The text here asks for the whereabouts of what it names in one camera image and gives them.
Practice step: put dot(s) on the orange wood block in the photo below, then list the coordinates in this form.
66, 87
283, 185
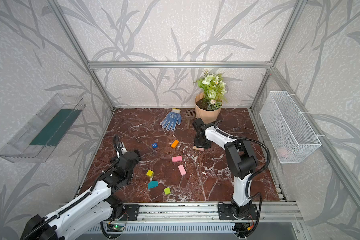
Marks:
175, 144

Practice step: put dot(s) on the white wire mesh basket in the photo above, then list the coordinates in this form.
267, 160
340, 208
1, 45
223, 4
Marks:
288, 127

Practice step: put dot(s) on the pink object in basket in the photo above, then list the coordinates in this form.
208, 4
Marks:
283, 152

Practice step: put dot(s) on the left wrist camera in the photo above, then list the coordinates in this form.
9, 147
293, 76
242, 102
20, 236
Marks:
121, 148

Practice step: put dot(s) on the clear plastic wall shelf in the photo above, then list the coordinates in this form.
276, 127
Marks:
36, 141

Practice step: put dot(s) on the green circuit board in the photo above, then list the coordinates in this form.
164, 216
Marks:
115, 227

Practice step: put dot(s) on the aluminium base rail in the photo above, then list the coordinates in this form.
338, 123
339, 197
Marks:
175, 212

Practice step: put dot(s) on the brown slotted plastic scoop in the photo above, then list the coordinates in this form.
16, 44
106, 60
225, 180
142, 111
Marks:
190, 115

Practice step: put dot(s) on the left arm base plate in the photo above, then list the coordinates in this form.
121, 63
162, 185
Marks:
130, 212

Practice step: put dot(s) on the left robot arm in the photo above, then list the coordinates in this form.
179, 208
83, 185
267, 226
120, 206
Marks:
95, 205

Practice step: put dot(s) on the natural wood block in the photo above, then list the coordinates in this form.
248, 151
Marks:
198, 149

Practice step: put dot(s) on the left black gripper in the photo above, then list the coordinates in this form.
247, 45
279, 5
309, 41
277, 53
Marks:
120, 154

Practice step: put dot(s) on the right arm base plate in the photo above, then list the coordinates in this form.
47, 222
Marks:
234, 212

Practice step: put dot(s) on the blue dotted work glove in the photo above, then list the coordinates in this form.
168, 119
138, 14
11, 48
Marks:
172, 120

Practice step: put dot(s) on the teal block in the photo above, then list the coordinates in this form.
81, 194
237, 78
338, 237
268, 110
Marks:
152, 184

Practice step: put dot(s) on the flower pot with plant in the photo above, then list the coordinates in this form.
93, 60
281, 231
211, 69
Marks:
210, 101

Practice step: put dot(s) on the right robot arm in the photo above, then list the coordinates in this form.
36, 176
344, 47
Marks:
242, 162

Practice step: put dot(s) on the green cube block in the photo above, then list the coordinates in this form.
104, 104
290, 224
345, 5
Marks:
167, 191

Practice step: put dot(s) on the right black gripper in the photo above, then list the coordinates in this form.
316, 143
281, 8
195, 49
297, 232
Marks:
200, 140

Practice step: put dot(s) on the yellow cube block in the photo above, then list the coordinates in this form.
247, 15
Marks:
150, 173

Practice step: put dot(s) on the pink long block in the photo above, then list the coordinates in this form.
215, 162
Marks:
182, 170

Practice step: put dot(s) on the pink block centre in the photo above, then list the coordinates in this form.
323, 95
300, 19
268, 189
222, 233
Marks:
177, 159

